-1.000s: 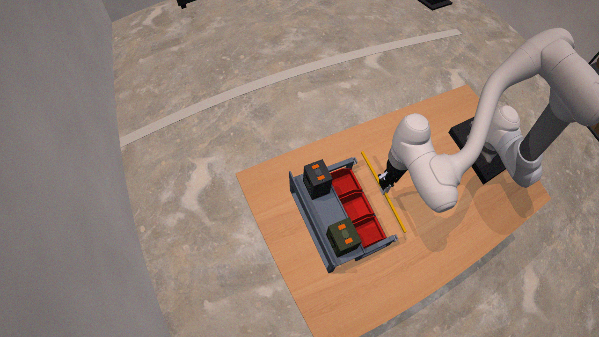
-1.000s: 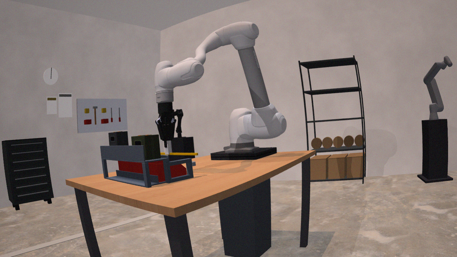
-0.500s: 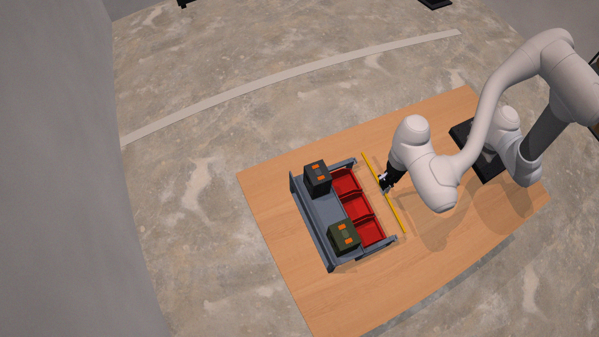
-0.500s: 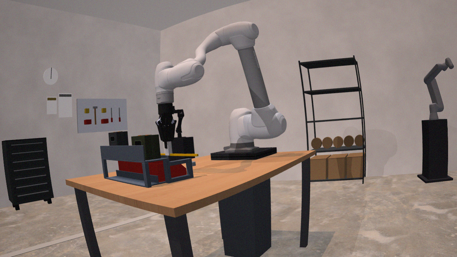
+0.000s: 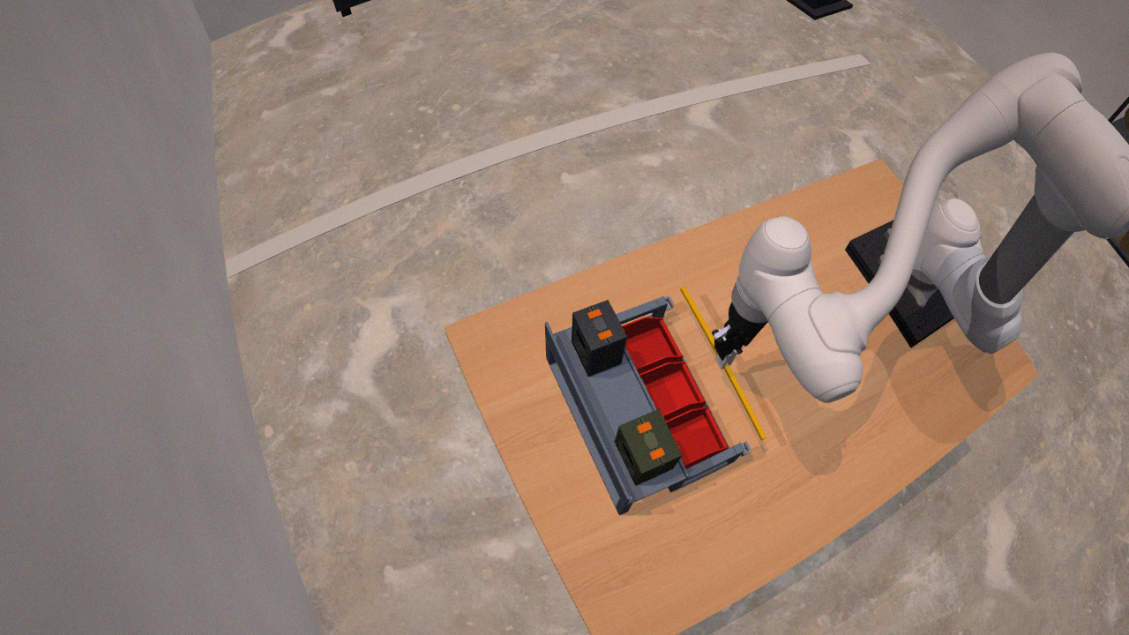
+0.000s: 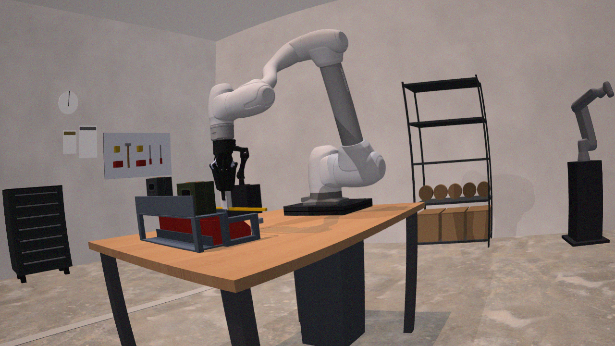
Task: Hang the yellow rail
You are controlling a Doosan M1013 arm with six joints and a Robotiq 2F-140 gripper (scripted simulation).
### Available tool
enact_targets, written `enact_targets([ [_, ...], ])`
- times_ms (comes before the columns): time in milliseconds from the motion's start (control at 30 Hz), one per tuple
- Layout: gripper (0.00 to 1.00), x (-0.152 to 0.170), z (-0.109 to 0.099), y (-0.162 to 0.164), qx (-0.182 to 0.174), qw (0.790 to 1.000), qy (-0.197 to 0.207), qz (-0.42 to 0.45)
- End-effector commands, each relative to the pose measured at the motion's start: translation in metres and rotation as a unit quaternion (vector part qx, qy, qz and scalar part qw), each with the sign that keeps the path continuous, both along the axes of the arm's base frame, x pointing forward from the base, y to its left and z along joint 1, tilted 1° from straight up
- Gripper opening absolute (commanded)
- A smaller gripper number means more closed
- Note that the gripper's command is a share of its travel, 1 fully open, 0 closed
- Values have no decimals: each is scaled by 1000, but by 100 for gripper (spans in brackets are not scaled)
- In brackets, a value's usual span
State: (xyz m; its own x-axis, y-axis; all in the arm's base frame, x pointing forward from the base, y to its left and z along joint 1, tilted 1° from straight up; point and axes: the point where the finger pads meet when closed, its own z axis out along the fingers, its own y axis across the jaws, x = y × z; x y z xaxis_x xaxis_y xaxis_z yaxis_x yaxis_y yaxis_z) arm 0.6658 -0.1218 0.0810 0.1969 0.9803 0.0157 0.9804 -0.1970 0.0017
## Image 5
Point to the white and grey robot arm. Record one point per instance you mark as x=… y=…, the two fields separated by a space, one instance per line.
x=1082 y=182

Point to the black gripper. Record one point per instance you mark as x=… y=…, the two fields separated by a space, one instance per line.
x=733 y=336

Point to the yellow bar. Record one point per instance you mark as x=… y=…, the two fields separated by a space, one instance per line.
x=727 y=369

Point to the red open bin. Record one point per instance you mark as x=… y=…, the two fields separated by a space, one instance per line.
x=670 y=389
x=646 y=342
x=696 y=434

